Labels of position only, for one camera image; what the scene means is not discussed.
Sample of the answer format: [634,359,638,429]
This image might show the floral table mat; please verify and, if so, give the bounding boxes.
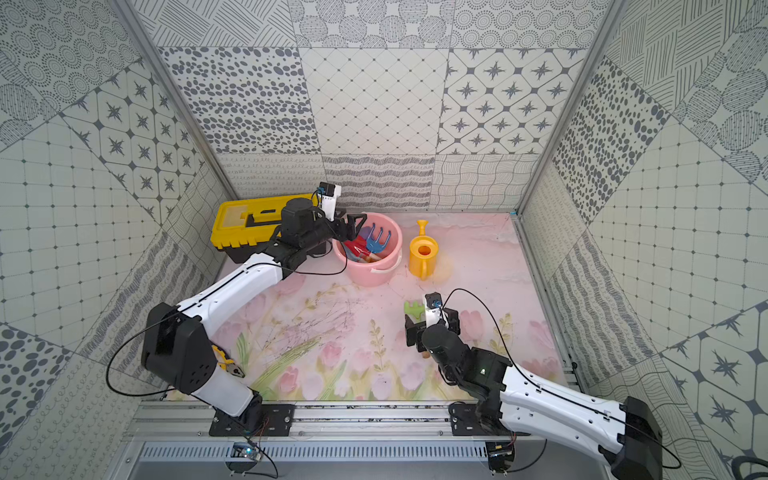
[213,213,567,401]

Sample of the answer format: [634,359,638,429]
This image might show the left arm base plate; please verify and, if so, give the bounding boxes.
[208,403,296,437]

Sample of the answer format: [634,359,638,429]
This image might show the yellow black pliers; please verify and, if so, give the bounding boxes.
[212,345,245,378]

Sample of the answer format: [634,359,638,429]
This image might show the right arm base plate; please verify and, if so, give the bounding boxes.
[448,401,512,438]

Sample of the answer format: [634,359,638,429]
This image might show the aluminium mounting rail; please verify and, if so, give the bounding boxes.
[125,383,619,443]

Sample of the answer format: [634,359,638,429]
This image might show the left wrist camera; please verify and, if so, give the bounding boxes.
[317,182,341,221]

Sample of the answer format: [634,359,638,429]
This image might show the pink plastic bucket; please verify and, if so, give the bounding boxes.
[333,212,403,287]

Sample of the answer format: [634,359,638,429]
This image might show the blue rake yellow handle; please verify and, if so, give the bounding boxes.
[365,223,391,255]

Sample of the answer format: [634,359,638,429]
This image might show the red shovel wooden handle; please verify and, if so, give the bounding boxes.
[342,240,381,263]

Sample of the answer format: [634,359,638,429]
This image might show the yellow watering can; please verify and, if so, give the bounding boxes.
[408,220,439,280]

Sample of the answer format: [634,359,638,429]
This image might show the green rake wooden handle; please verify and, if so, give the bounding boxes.
[404,301,425,322]

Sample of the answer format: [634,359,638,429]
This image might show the yellow black toolbox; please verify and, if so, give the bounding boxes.
[210,194,318,264]

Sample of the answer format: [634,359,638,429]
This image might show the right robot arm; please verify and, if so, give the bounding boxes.
[404,309,663,479]

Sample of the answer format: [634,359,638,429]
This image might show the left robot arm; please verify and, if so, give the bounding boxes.
[140,198,367,430]

